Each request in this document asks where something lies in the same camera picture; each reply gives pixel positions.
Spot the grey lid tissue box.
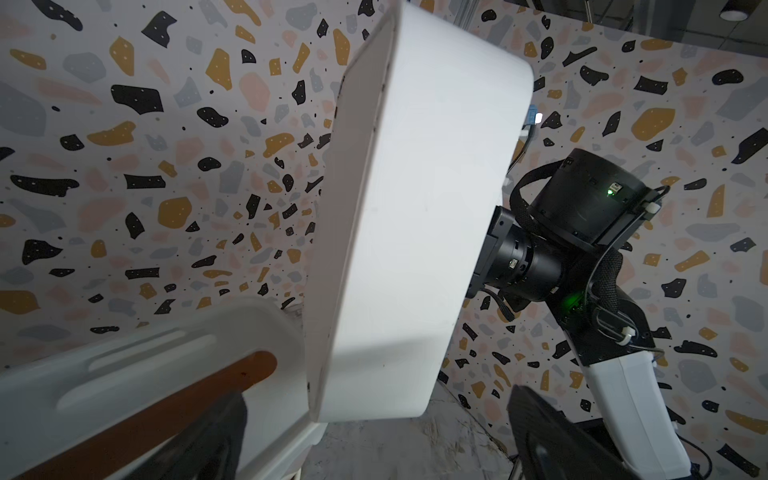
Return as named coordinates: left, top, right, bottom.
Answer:
left=304, top=2, right=534, bottom=423

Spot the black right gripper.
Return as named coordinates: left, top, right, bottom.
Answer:
left=466, top=149, right=669, bottom=366

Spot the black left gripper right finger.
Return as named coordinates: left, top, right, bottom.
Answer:
left=507, top=385, right=636, bottom=480

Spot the white pink tissue box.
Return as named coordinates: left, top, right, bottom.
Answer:
left=1, top=297, right=325, bottom=479

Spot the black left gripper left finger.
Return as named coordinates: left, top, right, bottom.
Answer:
left=128, top=392, right=248, bottom=479

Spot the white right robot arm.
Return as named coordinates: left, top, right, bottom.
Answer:
left=467, top=149, right=693, bottom=479

